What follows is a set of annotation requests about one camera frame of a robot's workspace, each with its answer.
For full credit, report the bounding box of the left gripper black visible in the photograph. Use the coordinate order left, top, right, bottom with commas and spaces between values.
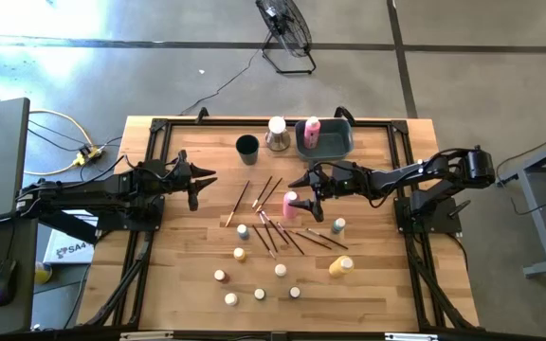
171, 149, 219, 213

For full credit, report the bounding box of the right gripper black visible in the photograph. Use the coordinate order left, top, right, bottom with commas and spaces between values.
287, 161, 355, 224

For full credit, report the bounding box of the large pink paint bottle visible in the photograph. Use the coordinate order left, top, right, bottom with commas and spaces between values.
282, 189, 300, 221
302, 116, 322, 150

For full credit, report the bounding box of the long dark-handled paintbrush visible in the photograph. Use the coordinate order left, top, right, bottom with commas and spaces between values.
251, 175, 274, 210
225, 179, 251, 228

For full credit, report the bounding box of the short paintbrush silver ferrule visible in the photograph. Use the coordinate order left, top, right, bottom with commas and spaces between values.
258, 212, 280, 254
276, 221, 306, 257
251, 224, 277, 260
262, 210, 290, 246
305, 227, 350, 251

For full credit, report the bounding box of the large yellow paint bottle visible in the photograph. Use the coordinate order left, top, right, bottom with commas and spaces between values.
328, 255, 355, 279

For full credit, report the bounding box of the short paintbrush orange ferrule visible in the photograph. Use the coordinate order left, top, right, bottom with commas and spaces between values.
287, 228, 333, 251

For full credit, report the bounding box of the teal ribbed plastic cup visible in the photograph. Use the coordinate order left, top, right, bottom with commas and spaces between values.
235, 134, 261, 166

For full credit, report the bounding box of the teal plastic bin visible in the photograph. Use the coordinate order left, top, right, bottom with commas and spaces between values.
294, 117, 355, 163

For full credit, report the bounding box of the white bulb on metal base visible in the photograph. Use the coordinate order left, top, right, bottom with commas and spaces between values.
264, 116, 292, 153

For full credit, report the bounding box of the yellow power strip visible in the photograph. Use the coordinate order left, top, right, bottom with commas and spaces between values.
74, 145, 103, 167

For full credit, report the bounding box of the white printed cardboard box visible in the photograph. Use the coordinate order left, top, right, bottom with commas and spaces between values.
44, 210, 99, 265

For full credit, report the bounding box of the black floor fan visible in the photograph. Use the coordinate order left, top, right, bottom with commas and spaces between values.
255, 0, 318, 76

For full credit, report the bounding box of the yellow round object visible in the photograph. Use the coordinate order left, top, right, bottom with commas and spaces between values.
35, 261, 54, 285

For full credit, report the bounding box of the dark side desk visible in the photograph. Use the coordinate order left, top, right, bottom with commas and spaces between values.
0, 212, 40, 337

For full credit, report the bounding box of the black computer mouse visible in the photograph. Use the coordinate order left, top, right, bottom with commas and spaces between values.
0, 259, 18, 308

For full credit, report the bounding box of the grey metal table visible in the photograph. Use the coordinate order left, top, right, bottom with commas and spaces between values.
493, 132, 546, 279

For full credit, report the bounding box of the black fan cable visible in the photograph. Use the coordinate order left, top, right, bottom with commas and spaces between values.
177, 45, 267, 117

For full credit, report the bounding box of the yellow floor cable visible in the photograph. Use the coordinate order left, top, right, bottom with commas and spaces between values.
23, 109, 95, 177

